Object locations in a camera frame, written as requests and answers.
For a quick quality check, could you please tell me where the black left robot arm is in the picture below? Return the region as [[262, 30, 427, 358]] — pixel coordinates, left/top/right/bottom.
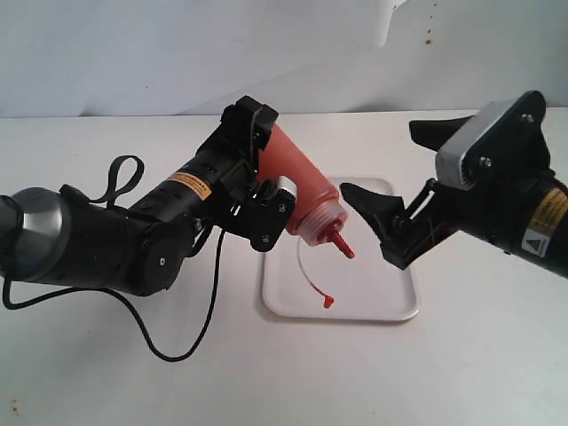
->
[[1, 96, 296, 296]]

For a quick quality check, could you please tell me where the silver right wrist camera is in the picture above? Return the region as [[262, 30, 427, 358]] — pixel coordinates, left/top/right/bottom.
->
[[435, 91, 546, 191]]

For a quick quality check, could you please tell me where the white rectangular plastic tray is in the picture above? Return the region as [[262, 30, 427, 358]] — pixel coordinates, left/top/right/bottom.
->
[[260, 201, 421, 324]]

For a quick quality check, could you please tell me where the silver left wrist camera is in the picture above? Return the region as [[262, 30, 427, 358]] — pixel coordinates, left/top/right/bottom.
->
[[276, 176, 297, 209]]

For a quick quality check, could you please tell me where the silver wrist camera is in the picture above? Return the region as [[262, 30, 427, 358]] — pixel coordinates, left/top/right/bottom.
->
[[276, 176, 297, 209], [435, 91, 546, 191]]

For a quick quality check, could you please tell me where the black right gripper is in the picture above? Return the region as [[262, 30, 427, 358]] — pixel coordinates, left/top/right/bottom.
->
[[340, 116, 470, 270]]

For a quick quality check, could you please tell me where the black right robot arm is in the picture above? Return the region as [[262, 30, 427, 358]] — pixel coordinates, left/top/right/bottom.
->
[[340, 115, 567, 277]]

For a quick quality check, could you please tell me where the white backdrop sheet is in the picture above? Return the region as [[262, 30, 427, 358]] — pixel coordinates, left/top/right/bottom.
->
[[1, 1, 567, 117]]

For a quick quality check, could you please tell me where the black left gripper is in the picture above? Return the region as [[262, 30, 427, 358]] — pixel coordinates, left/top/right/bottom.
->
[[208, 95, 294, 251]]

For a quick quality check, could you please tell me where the red sauce squeeze bottle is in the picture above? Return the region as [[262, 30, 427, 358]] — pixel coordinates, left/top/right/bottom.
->
[[259, 125, 355, 259]]

